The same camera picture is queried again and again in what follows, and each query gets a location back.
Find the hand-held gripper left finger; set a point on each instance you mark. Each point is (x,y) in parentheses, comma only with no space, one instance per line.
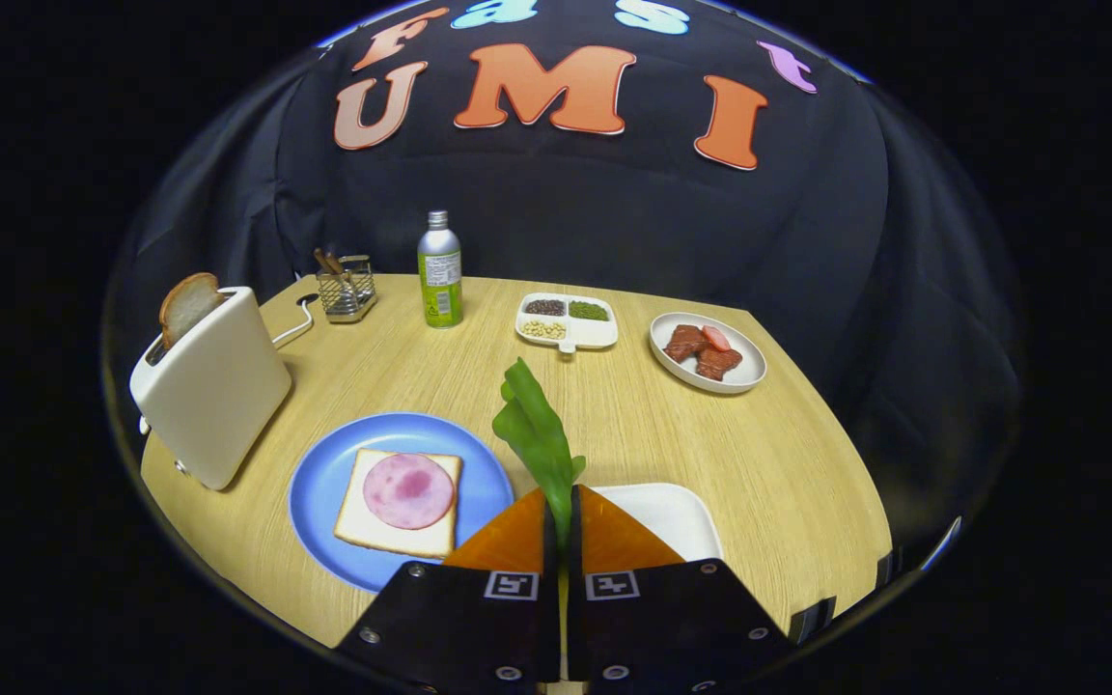
(549,545)

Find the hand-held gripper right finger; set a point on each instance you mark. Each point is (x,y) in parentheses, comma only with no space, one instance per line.
(575,545)

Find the green lettuce leaf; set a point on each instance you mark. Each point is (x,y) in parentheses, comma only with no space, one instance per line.
(537,434)

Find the toasted brown bread slice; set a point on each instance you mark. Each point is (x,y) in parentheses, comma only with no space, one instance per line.
(187,304)

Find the white square dish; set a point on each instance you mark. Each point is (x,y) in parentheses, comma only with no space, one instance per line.
(681,516)

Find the pink ham slice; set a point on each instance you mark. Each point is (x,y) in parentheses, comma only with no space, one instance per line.
(408,490)

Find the white bread slice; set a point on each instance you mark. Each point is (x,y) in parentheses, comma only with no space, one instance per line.
(353,526)

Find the white divided dish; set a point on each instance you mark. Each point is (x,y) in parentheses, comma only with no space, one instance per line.
(599,333)

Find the pile of pale beans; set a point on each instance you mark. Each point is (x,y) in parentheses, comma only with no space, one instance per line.
(543,329)

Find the brown meat piece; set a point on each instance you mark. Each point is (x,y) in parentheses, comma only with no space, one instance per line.
(683,344)
(718,364)

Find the blue round plate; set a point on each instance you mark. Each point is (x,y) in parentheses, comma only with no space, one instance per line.
(324,483)

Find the pile of green beans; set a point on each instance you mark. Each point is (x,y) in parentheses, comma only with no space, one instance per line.
(589,311)

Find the pile of dark beans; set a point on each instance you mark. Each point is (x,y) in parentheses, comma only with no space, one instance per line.
(545,307)

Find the white round plate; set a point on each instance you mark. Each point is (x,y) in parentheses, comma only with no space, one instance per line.
(749,365)

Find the red meat piece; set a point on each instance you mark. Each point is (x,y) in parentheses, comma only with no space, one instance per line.
(716,338)

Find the silver bottle with green label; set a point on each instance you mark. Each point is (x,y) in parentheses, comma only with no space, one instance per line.
(440,280)

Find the metal mesh holder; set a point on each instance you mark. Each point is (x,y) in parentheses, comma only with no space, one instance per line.
(348,294)

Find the black backdrop cloth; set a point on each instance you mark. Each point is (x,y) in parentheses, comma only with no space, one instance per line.
(614,222)

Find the brown sticks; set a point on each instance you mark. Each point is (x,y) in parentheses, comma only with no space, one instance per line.
(329,263)

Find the white toaster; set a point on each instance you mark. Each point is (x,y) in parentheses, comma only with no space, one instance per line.
(218,396)

